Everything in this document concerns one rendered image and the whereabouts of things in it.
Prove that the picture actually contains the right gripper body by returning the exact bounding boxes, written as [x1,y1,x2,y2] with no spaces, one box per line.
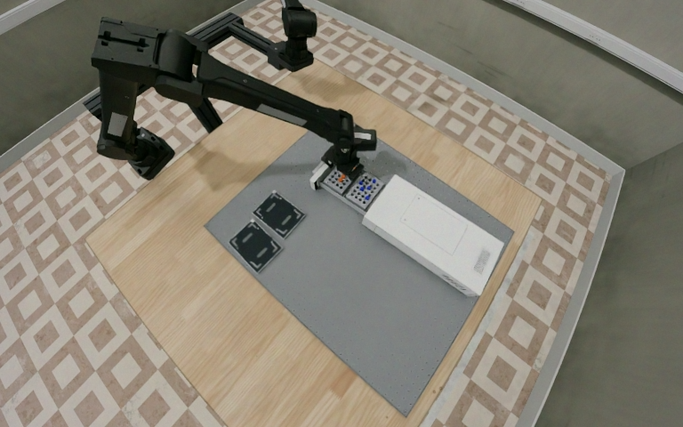
[325,146,361,180]

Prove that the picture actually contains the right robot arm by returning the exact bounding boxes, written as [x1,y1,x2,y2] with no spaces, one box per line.
[91,17,377,177]

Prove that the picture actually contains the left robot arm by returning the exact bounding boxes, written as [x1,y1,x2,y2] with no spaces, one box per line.
[278,0,317,67]

